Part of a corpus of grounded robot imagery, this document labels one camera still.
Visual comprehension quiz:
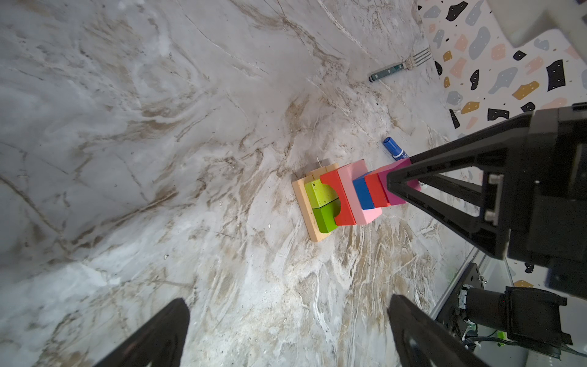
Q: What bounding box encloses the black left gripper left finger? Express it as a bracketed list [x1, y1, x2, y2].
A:
[96, 298, 190, 366]

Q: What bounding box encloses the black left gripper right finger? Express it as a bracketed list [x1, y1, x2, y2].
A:
[388, 295, 486, 367]

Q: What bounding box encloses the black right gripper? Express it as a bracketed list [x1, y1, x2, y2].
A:
[386, 102, 586, 298]

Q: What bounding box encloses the magenta cube block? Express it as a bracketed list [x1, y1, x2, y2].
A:
[373, 158, 411, 208]

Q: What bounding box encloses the small red cube block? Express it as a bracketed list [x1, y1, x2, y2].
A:
[365, 168, 390, 208]

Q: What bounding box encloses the blue cube block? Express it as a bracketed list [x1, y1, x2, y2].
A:
[353, 173, 375, 210]

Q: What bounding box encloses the red arch block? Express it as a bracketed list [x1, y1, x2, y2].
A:
[320, 169, 357, 226]

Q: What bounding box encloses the dark green rectangular block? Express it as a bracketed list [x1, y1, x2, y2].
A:
[313, 199, 341, 233]

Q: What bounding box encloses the pink rectangular block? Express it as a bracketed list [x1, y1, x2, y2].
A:
[338, 160, 382, 225]

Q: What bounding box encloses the lime green rectangular block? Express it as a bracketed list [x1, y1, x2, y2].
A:
[304, 179, 339, 209]

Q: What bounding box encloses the natural wood block marked 31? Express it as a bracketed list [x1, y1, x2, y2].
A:
[292, 174, 330, 243]

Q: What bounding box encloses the natural wood block marked 58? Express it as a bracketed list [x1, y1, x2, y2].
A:
[322, 163, 339, 174]

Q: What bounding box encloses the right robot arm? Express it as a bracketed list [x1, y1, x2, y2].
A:
[385, 103, 586, 350]

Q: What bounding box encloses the blue white marker pen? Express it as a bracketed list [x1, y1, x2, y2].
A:
[382, 137, 409, 161]

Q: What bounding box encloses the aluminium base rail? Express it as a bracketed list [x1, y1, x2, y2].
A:
[428, 238, 515, 322]

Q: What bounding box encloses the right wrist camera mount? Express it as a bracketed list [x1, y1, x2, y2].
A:
[488, 0, 586, 61]

